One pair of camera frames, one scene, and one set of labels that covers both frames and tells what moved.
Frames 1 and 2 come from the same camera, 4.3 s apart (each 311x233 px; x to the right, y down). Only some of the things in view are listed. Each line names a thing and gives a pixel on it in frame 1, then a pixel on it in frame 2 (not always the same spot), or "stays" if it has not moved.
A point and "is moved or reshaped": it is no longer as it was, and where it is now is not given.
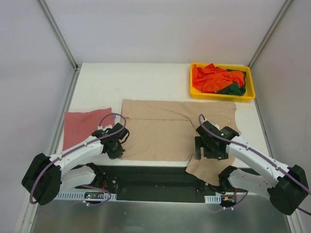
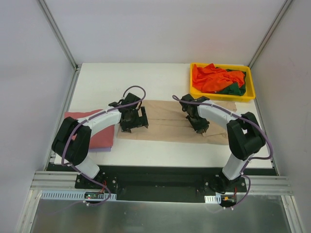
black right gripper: x=209 y=153 -> x=199 y=124
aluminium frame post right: x=281 y=14 stays
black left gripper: x=116 y=153 -> x=135 y=122
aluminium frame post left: x=76 y=66 stays
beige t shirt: x=165 y=130 is moved or reshaped
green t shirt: x=235 y=89 stays
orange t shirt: x=210 y=79 stays
